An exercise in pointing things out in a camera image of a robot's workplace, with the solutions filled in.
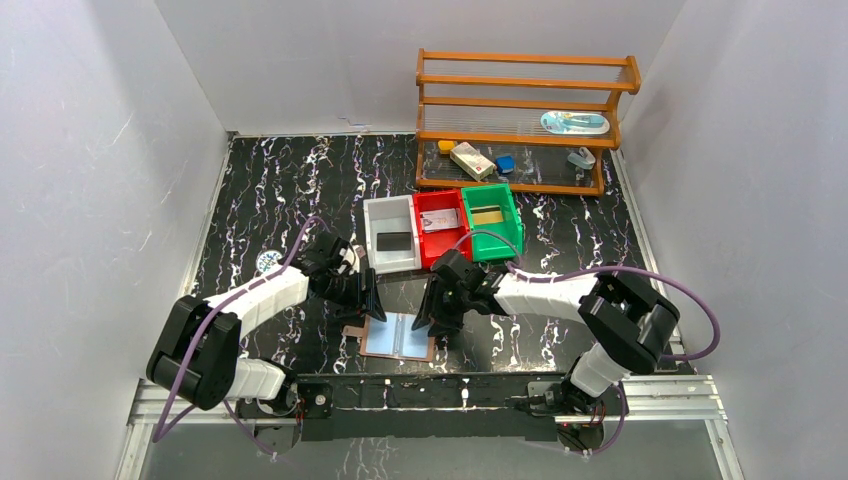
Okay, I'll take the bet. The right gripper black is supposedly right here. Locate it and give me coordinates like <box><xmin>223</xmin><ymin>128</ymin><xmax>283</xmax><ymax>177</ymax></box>
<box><xmin>411</xmin><ymin>275</ymin><xmax>472</xmax><ymax>337</ymax></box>

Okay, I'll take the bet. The brown leather card holder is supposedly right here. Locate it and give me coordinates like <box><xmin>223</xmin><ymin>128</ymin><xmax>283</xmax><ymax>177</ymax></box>
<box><xmin>342</xmin><ymin>312</ymin><xmax>435</xmax><ymax>362</ymax></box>

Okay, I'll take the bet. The grey numbered credit card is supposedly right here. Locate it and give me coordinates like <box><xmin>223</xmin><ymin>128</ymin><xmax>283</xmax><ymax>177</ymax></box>
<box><xmin>419</xmin><ymin>208</ymin><xmax>462</xmax><ymax>233</ymax></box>

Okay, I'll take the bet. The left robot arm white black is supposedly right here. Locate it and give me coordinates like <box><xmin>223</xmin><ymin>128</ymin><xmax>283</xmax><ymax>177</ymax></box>
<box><xmin>146</xmin><ymin>231</ymin><xmax>387</xmax><ymax>416</ymax></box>

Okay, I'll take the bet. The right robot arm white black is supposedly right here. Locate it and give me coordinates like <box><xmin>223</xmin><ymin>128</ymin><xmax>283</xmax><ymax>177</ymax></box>
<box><xmin>412</xmin><ymin>249</ymin><xmax>680</xmax><ymax>414</ymax></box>

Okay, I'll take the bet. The black card in white bin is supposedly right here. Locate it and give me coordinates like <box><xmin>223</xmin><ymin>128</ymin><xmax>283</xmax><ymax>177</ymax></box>
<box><xmin>376</xmin><ymin>231</ymin><xmax>414</xmax><ymax>252</ymax></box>

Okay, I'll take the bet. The gold card in green bin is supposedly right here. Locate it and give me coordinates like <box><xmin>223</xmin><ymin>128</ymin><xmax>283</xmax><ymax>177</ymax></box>
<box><xmin>471</xmin><ymin>205</ymin><xmax>504</xmax><ymax>226</ymax></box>

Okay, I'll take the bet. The red plastic bin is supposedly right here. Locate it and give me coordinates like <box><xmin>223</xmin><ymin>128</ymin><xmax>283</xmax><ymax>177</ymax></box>
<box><xmin>413</xmin><ymin>189</ymin><xmax>470</xmax><ymax>270</ymax></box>

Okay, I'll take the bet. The green plastic bin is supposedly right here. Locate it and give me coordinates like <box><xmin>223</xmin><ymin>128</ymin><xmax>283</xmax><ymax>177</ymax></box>
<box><xmin>461</xmin><ymin>184</ymin><xmax>524</xmax><ymax>262</ymax></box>

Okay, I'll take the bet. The white plastic bin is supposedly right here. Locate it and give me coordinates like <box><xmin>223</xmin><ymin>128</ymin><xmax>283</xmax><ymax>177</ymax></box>
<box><xmin>363</xmin><ymin>195</ymin><xmax>422</xmax><ymax>274</ymax></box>

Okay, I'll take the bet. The blue patterned can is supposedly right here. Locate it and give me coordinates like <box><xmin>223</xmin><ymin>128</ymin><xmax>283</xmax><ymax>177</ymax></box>
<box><xmin>255</xmin><ymin>249</ymin><xmax>284</xmax><ymax>275</ymax></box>

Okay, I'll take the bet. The white cardboard box on shelf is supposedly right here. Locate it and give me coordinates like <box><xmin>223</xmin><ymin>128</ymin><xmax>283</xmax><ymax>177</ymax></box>
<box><xmin>449</xmin><ymin>142</ymin><xmax>496</xmax><ymax>182</ymax></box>

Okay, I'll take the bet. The small blue block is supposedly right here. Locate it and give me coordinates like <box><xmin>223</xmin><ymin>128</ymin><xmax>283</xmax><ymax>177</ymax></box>
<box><xmin>495</xmin><ymin>155</ymin><xmax>515</xmax><ymax>175</ymax></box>

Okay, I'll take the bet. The small yellow block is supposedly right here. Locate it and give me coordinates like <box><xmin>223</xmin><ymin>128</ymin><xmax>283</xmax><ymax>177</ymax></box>
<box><xmin>437</xmin><ymin>140</ymin><xmax>456</xmax><ymax>155</ymax></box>

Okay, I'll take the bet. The wooden orange shelf rack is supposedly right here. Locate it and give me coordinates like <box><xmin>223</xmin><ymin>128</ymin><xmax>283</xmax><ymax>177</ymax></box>
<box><xmin>415</xmin><ymin>49</ymin><xmax>642</xmax><ymax>197</ymax></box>

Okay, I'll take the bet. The light blue tape dispenser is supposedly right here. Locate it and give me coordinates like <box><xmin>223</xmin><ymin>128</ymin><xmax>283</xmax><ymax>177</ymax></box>
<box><xmin>567</xmin><ymin>147</ymin><xmax>596</xmax><ymax>170</ymax></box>

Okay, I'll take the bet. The teal packaged tool on shelf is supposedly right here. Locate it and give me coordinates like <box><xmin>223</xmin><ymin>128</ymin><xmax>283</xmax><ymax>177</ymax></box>
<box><xmin>540</xmin><ymin>111</ymin><xmax>610</xmax><ymax>136</ymax></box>

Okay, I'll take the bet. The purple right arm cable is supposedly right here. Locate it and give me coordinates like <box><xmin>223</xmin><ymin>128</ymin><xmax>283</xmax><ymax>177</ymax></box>
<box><xmin>450</xmin><ymin>229</ymin><xmax>722</xmax><ymax>458</ymax></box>

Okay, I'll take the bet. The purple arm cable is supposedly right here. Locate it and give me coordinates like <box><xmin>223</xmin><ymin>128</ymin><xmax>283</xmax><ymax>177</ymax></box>
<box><xmin>152</xmin><ymin>215</ymin><xmax>333</xmax><ymax>458</ymax></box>
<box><xmin>450</xmin><ymin>229</ymin><xmax>722</xmax><ymax>458</ymax></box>

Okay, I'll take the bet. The black metal base frame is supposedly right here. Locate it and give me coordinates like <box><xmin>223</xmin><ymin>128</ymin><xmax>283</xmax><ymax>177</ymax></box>
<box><xmin>235</xmin><ymin>372</ymin><xmax>630</xmax><ymax>456</ymax></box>

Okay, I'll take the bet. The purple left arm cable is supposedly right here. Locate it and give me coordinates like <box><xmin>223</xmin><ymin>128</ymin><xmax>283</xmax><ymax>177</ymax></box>
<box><xmin>152</xmin><ymin>215</ymin><xmax>333</xmax><ymax>458</ymax></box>

